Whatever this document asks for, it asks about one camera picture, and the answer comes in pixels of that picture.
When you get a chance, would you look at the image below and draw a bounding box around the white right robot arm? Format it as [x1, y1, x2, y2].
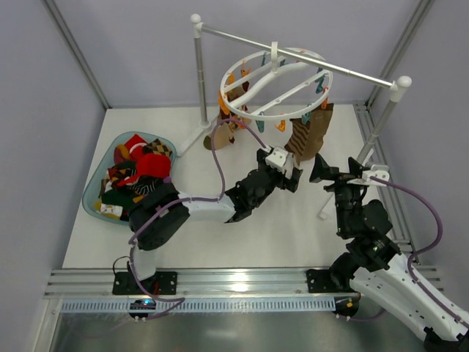
[309, 155, 468, 351]

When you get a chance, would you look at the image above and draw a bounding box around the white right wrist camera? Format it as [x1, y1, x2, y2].
[347, 164, 390, 186]

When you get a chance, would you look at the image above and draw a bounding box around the teal clothes peg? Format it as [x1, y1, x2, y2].
[301, 112, 311, 125]

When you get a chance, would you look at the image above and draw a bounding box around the pile of colourful socks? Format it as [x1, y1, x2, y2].
[95, 134, 170, 221]

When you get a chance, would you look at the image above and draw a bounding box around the brown striped sock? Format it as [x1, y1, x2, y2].
[284, 118, 313, 166]

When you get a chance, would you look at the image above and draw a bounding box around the white round clip hanger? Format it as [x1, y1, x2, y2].
[218, 50, 333, 122]

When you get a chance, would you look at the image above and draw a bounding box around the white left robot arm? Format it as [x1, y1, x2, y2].
[129, 147, 303, 282]

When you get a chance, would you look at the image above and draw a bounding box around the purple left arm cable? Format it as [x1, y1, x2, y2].
[111, 117, 274, 322]

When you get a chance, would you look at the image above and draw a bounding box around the beige patchwork argyle sock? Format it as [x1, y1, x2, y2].
[203, 81, 251, 150]

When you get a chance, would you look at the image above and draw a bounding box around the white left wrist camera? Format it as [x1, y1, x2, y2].
[265, 147, 294, 173]

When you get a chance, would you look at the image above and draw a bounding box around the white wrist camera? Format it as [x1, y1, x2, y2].
[265, 147, 294, 173]
[347, 164, 390, 186]

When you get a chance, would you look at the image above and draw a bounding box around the white metal drying rack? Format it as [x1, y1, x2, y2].
[180, 14, 413, 163]

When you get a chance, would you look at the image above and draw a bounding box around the red sock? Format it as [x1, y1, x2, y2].
[119, 154, 171, 186]

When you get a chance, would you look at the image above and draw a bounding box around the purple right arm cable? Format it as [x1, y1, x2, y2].
[336, 175, 469, 327]

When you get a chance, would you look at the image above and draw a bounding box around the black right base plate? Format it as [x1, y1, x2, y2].
[305, 268, 353, 293]

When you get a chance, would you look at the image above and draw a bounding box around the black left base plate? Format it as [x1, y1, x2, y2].
[112, 271, 177, 296]

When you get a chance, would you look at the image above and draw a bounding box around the plain brown sock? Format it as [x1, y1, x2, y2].
[301, 103, 334, 161]

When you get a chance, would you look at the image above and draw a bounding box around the aluminium mounting rail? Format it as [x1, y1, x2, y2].
[45, 267, 309, 298]

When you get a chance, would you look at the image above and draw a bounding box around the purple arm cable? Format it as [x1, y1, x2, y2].
[111, 117, 274, 322]
[336, 175, 469, 327]

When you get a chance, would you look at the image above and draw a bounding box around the white slotted cable duct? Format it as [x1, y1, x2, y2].
[60, 296, 336, 315]

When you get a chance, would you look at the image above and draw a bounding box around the teal plastic basket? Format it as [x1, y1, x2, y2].
[81, 131, 177, 226]

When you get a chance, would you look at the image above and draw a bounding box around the brown yellow argyle sock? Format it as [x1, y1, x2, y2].
[142, 139, 173, 158]

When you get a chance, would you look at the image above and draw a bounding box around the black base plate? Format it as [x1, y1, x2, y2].
[305, 268, 353, 293]
[112, 271, 177, 296]

